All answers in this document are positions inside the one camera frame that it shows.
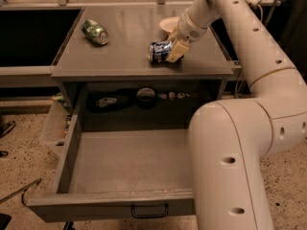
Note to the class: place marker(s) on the black tape roll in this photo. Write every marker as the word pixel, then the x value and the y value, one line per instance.
pixel 146 98

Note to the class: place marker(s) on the white paper bowl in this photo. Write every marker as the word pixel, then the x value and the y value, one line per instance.
pixel 168 24

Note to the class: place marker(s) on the grey open drawer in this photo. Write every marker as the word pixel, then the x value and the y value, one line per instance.
pixel 111 161

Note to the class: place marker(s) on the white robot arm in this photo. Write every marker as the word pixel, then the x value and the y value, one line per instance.
pixel 227 138

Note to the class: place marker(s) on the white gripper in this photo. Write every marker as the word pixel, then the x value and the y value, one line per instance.
pixel 188 30

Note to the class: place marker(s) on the green soda can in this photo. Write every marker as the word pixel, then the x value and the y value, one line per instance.
pixel 95 32

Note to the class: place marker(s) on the blue pepsi can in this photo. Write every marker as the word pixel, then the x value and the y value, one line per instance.
pixel 158 51

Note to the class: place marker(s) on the black drawer handle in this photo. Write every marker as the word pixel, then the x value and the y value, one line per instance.
pixel 149 211

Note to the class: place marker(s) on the grey counter cabinet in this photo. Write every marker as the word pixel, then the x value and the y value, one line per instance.
pixel 131 28

